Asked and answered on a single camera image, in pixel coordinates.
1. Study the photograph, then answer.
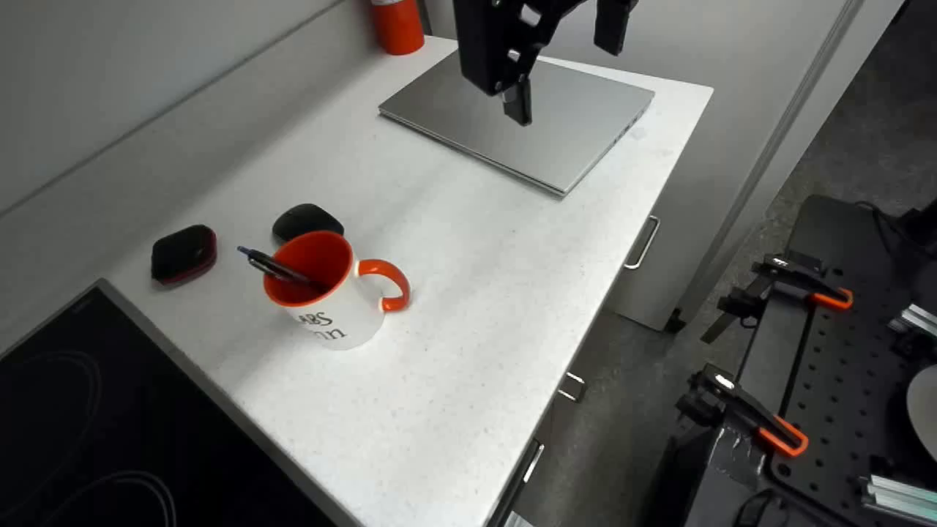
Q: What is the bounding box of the black pen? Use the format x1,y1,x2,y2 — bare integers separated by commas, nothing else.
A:
235,243,329,292

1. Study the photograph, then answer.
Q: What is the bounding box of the white counter cabinet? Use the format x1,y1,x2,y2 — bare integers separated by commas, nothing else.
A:
491,82,720,527

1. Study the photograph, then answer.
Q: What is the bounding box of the white mug with orange inside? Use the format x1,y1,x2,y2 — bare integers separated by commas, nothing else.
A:
261,229,412,353

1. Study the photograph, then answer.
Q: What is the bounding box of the grey closed laptop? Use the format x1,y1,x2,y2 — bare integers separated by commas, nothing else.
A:
379,50,660,201

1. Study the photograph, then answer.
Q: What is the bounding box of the orange canister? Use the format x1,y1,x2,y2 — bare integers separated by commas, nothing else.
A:
367,0,427,59

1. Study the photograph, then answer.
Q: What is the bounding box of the black oval case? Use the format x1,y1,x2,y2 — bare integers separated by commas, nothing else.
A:
149,221,220,287
269,201,348,245

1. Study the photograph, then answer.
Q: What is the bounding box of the black perforated mounting board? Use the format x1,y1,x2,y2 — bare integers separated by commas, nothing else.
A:
683,192,937,527

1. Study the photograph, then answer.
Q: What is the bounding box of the short aluminium profile bar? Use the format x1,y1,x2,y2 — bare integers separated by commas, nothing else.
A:
892,302,937,341

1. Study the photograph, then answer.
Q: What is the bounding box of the black induction cooktop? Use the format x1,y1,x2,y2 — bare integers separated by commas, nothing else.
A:
0,281,339,527

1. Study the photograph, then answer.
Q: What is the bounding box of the long aluminium profile bar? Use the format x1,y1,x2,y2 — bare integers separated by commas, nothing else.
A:
862,472,937,527

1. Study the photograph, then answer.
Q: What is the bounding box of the large silver drawer handle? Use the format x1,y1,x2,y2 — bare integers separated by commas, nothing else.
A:
622,213,664,274

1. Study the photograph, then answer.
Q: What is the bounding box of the black clamp with orange handle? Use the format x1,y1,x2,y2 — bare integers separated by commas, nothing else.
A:
677,363,815,462
699,252,857,346

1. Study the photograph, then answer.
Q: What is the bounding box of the small silver drawer handle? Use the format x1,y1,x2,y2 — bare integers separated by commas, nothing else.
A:
556,368,588,406
519,442,551,488

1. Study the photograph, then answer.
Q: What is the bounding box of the white round base plate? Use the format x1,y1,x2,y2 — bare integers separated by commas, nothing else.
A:
906,363,937,462

